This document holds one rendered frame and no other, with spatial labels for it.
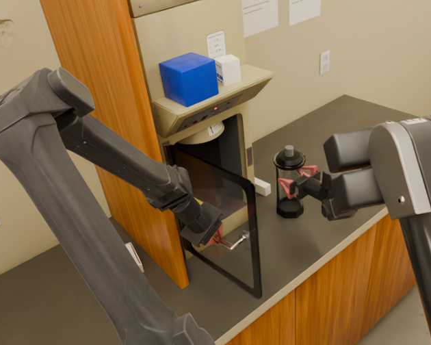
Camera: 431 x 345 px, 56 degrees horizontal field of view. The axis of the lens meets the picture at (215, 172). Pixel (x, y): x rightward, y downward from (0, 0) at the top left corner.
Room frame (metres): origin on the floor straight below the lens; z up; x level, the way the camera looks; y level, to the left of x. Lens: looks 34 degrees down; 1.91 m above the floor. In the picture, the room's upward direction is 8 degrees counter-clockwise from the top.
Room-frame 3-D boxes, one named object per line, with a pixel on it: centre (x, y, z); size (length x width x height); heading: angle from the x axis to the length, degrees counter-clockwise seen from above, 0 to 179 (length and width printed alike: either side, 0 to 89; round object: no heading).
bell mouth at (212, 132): (1.14, 0.04, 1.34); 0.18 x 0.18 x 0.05
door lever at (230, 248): (0.76, 0.00, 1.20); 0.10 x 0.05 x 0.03; 40
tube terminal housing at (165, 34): (1.15, 0.07, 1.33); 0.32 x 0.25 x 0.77; 124
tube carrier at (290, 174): (1.14, -0.25, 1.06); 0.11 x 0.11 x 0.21
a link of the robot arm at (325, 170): (0.96, -0.35, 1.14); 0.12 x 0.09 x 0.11; 4
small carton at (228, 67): (1.02, -0.07, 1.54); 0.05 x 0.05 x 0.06; 19
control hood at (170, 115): (1.00, -0.03, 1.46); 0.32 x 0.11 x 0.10; 124
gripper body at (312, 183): (1.04, -0.31, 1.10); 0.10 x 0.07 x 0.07; 124
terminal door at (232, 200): (0.83, 0.02, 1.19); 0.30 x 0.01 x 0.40; 40
